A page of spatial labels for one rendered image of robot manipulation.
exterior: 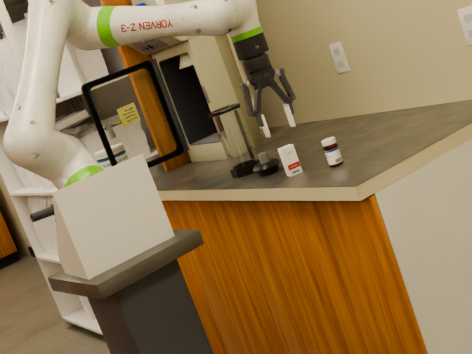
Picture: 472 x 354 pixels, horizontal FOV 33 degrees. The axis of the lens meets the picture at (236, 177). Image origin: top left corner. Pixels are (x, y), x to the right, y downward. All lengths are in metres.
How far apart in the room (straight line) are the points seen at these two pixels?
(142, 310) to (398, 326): 0.67
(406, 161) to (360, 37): 0.89
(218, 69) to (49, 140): 1.06
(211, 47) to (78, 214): 1.17
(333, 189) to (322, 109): 1.15
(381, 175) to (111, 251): 0.71
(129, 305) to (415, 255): 0.75
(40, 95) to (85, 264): 0.45
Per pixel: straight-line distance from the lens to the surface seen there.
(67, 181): 2.14
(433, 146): 2.15
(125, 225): 2.06
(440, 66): 2.66
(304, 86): 3.19
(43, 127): 2.08
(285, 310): 2.58
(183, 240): 2.06
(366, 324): 2.26
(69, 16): 2.23
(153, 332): 2.11
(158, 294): 2.10
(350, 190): 1.99
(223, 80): 2.99
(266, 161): 2.46
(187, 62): 3.04
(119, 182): 2.05
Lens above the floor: 1.41
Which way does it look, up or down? 10 degrees down
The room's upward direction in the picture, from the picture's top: 20 degrees counter-clockwise
